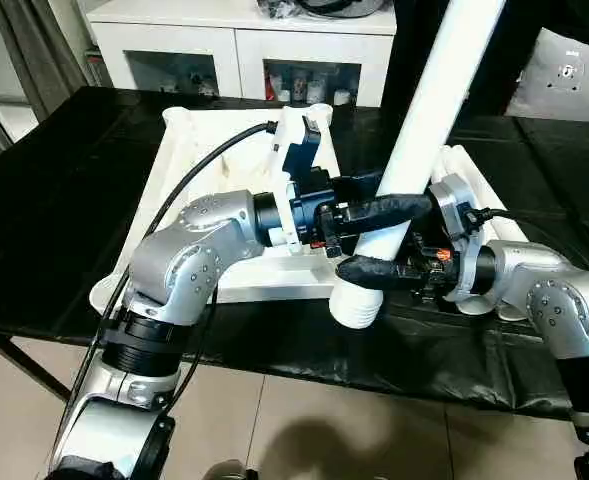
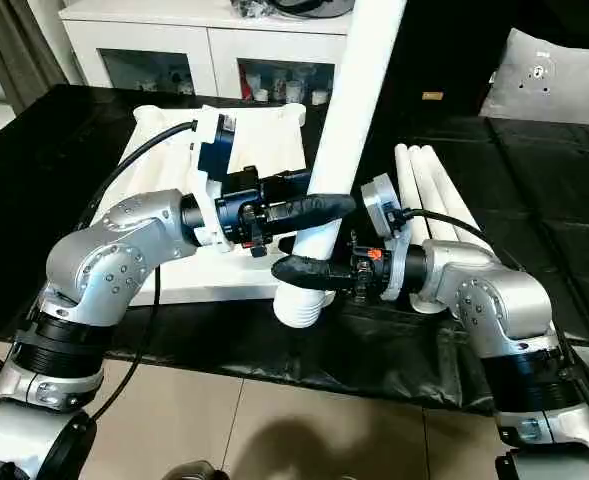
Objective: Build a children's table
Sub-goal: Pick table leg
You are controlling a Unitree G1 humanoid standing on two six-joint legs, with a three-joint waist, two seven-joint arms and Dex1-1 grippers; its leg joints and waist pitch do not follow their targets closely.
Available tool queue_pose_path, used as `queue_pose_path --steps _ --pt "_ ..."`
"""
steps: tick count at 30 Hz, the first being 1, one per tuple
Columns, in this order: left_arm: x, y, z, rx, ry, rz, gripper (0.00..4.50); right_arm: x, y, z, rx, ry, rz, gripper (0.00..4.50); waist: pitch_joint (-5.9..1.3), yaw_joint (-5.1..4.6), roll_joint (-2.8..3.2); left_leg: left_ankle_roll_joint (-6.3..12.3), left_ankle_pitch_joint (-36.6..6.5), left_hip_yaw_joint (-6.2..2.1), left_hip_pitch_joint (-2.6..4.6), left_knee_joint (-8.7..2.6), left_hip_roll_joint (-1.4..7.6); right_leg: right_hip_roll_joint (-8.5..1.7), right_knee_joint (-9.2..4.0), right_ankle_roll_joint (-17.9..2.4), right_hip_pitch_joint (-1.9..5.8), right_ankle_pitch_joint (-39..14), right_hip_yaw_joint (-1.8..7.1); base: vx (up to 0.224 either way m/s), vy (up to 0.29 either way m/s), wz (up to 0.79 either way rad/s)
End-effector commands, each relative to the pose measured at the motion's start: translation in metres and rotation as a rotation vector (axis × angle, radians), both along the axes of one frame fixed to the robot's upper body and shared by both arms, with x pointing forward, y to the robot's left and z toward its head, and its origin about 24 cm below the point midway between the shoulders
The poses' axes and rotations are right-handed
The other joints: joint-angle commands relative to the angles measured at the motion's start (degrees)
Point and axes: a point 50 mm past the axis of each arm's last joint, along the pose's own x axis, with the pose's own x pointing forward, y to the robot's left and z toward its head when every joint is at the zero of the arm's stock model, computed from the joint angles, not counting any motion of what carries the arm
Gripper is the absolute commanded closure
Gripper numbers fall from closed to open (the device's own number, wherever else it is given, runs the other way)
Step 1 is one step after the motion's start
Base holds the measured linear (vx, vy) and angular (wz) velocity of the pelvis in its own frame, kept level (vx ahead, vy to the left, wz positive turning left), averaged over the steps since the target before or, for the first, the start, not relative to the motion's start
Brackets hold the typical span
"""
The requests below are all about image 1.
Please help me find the black cabinet with yellow label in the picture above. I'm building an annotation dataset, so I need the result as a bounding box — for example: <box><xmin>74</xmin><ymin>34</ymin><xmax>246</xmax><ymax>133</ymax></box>
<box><xmin>389</xmin><ymin>0</ymin><xmax>545</xmax><ymax>116</ymax></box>

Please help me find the grey curtain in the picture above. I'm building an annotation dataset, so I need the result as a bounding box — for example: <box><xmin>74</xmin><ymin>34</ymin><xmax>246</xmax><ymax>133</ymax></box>
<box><xmin>0</xmin><ymin>0</ymin><xmax>90</xmax><ymax>121</ymax></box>

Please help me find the grey cushion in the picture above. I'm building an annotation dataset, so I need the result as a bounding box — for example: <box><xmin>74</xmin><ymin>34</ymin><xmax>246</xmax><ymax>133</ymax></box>
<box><xmin>507</xmin><ymin>28</ymin><xmax>589</xmax><ymax>126</ymax></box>

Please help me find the white plastic table top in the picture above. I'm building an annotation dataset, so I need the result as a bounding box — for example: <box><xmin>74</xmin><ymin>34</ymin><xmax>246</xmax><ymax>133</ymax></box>
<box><xmin>89</xmin><ymin>103</ymin><xmax>350</xmax><ymax>316</ymax></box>

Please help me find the black table frame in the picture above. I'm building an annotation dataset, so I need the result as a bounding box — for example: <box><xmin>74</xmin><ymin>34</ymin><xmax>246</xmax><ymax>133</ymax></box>
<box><xmin>0</xmin><ymin>330</ymin><xmax>75</xmax><ymax>401</ymax></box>

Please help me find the black table mat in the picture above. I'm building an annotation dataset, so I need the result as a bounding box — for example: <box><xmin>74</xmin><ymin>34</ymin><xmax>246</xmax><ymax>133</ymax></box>
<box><xmin>0</xmin><ymin>87</ymin><xmax>589</xmax><ymax>411</ymax></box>

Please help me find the white glass-door cabinet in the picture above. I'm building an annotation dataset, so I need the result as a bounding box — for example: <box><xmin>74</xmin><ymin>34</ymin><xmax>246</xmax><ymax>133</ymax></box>
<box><xmin>86</xmin><ymin>0</ymin><xmax>400</xmax><ymax>109</ymax></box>

